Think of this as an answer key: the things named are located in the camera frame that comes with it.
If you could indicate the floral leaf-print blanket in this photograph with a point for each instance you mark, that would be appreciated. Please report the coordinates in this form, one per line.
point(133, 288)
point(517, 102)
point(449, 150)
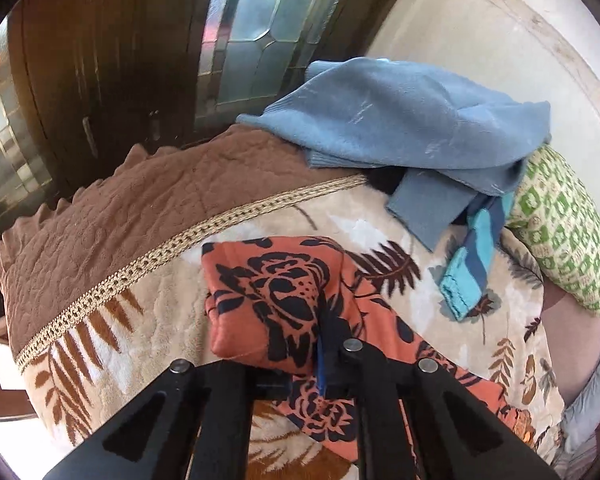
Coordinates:
point(104, 291)

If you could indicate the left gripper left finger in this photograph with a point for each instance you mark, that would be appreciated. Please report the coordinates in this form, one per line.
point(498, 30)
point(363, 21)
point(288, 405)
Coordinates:
point(189, 423)

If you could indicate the teal striped garment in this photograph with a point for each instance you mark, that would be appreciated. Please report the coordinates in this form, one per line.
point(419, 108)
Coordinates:
point(464, 279)

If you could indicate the wooden stained-glass door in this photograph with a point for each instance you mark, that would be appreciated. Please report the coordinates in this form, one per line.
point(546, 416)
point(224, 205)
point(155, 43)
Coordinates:
point(82, 81)

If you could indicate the grey-blue pillow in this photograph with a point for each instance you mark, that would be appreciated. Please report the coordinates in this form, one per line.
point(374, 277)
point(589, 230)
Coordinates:
point(583, 415)

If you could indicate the green checkered pillow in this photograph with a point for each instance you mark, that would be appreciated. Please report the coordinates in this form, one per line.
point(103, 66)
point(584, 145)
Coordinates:
point(557, 220)

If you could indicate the blue-grey cloth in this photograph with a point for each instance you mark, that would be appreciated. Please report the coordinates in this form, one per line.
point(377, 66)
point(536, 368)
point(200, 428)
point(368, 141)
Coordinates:
point(455, 139)

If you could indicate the pink bolster cushion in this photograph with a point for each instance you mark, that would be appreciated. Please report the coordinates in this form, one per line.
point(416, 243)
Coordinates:
point(573, 337)

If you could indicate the orange floral garment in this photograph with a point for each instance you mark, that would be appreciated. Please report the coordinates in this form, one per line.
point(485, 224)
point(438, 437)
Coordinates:
point(268, 298)

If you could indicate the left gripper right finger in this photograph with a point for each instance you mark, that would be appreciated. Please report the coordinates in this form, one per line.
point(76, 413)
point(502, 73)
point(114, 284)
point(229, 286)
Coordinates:
point(419, 415)

